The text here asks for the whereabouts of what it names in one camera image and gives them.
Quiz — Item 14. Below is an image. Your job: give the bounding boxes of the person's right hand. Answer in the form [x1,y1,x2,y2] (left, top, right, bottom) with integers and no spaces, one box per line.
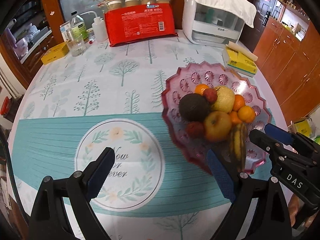
[288,194,299,226]

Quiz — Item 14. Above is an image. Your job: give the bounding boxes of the small white carton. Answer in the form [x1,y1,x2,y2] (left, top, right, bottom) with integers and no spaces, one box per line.
[60,21,72,42]

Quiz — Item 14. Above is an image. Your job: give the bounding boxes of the teal round-print table mat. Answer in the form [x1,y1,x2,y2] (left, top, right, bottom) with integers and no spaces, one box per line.
[11,113,227,217]

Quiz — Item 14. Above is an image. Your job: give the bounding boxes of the clear drinking glass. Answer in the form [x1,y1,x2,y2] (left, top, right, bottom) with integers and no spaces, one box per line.
[67,34,86,57]

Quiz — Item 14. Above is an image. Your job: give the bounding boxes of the small glass jar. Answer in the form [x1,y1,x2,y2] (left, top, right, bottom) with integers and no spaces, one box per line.
[86,28,95,44]

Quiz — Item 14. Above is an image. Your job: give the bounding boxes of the black cable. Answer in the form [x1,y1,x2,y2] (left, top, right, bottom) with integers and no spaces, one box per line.
[0,132,30,225]

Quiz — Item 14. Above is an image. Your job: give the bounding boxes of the dark brown avocado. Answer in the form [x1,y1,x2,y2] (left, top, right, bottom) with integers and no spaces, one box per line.
[178,93,210,122]

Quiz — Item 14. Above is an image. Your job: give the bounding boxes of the orange tangerine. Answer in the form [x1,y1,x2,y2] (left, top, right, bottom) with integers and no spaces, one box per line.
[238,106,255,124]
[194,83,209,95]

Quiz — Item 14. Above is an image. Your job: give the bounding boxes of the brown wooden cabinets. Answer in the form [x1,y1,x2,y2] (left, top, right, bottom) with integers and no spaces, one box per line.
[253,18,319,124]

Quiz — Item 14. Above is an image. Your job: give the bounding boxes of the overripe brown banana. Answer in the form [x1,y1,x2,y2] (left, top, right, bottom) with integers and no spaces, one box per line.
[229,123,248,172]

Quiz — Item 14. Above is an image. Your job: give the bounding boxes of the red yellow apple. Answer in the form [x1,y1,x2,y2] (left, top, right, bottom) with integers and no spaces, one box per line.
[203,111,232,142]

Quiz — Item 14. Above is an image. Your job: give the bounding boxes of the green yellow bags on floor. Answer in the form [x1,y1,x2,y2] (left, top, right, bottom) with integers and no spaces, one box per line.
[288,117,319,144]

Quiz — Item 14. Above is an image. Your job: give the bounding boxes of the white squeeze bottle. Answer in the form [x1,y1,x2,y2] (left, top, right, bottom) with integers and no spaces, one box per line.
[80,11,108,42]

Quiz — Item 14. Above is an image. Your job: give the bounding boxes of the red lid container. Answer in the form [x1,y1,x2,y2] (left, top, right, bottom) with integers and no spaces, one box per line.
[1,96,11,116]

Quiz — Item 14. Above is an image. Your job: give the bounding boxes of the red snack package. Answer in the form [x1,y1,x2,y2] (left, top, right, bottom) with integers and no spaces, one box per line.
[105,3,177,47]

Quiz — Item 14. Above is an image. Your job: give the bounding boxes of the white countertop appliance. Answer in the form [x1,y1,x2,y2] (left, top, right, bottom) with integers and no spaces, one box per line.
[182,0,245,48]

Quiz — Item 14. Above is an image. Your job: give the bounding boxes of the white cloth on appliance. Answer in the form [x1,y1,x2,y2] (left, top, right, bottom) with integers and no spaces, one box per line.
[195,0,257,28]

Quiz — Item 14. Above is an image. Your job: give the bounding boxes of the clear plastic bottle green label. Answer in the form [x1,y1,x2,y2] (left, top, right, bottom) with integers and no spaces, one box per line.
[71,11,88,42]

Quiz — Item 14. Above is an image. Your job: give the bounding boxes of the pack of beige jars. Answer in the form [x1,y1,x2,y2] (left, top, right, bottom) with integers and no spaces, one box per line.
[98,0,171,12]

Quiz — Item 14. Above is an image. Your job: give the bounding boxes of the pink glass fruit bowl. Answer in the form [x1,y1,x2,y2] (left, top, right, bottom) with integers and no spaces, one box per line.
[162,61,272,173]

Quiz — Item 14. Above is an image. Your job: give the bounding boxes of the yellow cardboard box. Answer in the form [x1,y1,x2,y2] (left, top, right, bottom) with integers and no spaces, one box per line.
[41,42,69,64]

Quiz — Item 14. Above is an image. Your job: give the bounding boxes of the yellow pear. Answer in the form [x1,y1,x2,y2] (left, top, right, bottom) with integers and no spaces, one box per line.
[210,86,235,113]

